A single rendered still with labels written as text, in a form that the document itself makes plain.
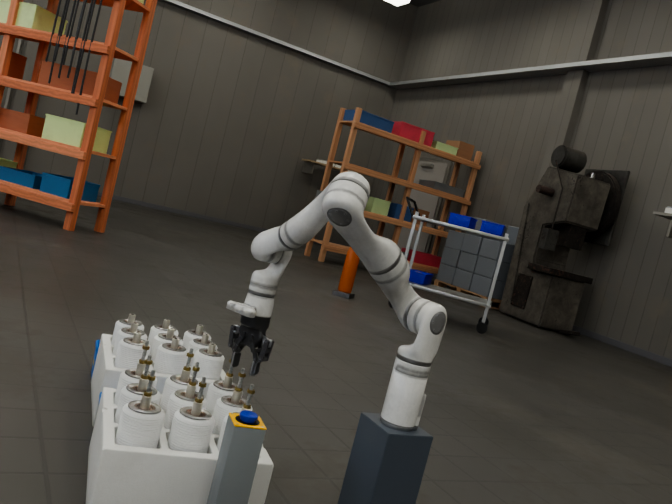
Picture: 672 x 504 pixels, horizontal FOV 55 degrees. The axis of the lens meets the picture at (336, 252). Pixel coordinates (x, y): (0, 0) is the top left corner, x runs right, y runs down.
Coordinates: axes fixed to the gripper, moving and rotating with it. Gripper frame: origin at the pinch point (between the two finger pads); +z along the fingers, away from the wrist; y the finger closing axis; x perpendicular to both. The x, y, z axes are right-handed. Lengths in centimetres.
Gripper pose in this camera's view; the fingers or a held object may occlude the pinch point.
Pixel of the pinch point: (244, 365)
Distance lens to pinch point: 170.3
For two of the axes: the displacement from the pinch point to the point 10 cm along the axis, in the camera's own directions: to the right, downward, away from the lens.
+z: -2.3, 9.7, 0.7
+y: -7.8, -2.3, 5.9
